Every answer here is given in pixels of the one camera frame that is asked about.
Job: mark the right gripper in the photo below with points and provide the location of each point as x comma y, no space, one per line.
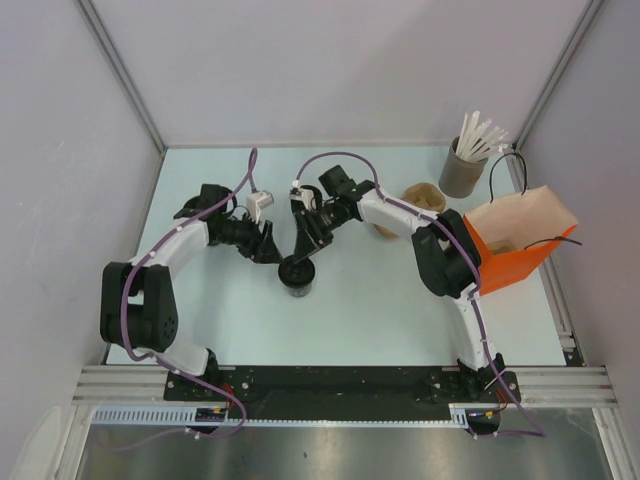
311,237

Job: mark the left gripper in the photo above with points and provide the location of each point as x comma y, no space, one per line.
260,246

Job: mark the black plastic cup lid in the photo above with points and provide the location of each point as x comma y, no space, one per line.
296,275

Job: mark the dark takeout coffee cup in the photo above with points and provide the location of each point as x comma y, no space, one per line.
299,292

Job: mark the orange paper bag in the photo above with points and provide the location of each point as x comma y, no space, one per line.
534,220

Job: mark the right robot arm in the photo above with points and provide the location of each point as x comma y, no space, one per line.
445,254

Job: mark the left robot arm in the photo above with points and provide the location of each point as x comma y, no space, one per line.
138,305

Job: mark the grey straw holder cup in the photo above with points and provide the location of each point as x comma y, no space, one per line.
459,177

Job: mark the white straws bundle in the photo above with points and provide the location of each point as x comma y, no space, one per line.
478,139

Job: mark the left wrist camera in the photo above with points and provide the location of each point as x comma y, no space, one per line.
256,202

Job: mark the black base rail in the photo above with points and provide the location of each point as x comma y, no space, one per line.
361,394

